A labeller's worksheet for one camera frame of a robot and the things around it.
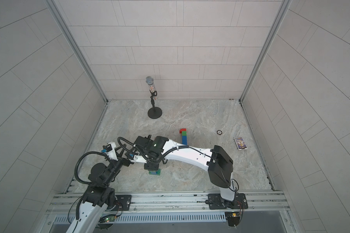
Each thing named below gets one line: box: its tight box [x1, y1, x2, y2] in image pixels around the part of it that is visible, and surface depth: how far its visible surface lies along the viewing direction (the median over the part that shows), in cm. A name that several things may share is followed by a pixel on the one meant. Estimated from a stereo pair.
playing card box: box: [233, 136, 248, 150], surface depth 93 cm
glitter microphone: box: [145, 75, 156, 93], surface depth 88 cm
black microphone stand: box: [147, 89, 163, 119], surface depth 110 cm
